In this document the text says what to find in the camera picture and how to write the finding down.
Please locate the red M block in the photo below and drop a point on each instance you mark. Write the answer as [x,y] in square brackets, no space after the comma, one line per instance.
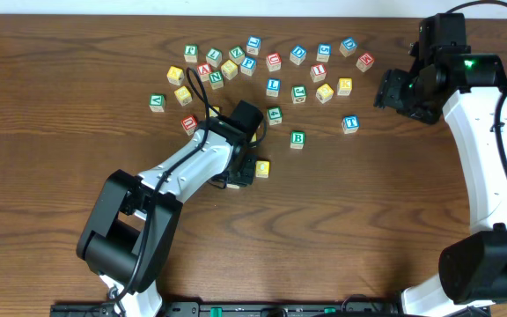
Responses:
[365,62]

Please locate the green R block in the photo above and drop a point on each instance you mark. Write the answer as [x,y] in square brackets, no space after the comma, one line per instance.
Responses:
[233,186]

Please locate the green Z block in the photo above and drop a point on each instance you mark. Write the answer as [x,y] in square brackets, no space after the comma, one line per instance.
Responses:
[237,54]

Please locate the green V block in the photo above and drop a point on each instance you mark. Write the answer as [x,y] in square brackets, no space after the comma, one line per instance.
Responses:
[157,103]

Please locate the blue J block top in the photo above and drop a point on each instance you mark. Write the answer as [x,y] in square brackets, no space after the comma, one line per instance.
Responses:
[253,45]

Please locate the yellow block near A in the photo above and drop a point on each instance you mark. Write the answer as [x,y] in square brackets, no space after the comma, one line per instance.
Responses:
[229,69]

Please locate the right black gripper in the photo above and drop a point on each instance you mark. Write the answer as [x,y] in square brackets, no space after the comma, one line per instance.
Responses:
[391,94]

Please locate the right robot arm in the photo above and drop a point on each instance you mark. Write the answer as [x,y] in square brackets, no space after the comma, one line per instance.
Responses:
[447,82]

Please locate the blue L block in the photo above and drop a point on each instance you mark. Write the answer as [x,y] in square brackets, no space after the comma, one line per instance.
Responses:
[273,87]

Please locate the blue P block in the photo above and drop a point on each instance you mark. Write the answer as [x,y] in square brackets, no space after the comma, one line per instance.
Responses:
[248,66]

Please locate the red I block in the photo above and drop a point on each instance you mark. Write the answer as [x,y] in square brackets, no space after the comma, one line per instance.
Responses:
[318,72]

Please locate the green 4 block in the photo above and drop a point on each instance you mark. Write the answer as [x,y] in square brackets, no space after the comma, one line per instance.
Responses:
[274,115]

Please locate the green J block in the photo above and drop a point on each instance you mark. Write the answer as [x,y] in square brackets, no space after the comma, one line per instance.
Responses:
[298,94]

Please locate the yellow O block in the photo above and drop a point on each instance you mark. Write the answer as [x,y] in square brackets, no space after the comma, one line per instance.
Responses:
[262,169]

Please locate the green L block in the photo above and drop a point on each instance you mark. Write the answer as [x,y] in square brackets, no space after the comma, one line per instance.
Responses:
[214,57]

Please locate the blue T block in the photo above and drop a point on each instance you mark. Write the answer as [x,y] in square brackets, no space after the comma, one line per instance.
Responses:
[350,124]

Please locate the red U block lower left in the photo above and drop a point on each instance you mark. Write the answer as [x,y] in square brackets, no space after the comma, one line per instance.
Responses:
[189,124]

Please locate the green B block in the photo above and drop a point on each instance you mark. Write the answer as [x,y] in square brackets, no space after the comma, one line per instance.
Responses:
[297,140]

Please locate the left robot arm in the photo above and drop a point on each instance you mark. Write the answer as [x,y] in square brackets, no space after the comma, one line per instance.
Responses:
[129,233]

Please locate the yellow block left lower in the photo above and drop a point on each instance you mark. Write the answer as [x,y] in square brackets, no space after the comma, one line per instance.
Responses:
[183,96]

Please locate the blue D block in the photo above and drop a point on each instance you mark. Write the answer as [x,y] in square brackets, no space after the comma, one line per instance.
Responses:
[298,55]

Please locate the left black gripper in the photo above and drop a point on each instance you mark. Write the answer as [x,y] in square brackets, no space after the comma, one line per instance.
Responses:
[245,170]

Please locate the red A block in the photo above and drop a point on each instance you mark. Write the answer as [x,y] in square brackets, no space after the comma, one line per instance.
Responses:
[204,70]

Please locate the green N block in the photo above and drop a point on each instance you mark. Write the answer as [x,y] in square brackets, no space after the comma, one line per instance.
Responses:
[216,80]

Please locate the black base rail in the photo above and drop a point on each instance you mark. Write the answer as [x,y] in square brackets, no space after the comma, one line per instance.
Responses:
[351,307]

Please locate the yellow S block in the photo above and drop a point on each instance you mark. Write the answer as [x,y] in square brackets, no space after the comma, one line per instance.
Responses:
[324,93]

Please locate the yellow K block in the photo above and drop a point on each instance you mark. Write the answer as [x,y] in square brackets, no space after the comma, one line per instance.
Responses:
[344,86]

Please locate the yellow block far left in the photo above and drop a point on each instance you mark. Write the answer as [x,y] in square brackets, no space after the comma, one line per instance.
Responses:
[175,75]

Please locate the red u block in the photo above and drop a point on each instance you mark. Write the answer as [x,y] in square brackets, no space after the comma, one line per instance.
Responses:
[189,124]
[273,62]

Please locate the yellow C block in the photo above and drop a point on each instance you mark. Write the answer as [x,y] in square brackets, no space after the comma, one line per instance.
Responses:
[214,111]

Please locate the red U block upper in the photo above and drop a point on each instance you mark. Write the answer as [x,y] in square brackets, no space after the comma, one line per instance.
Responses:
[273,62]

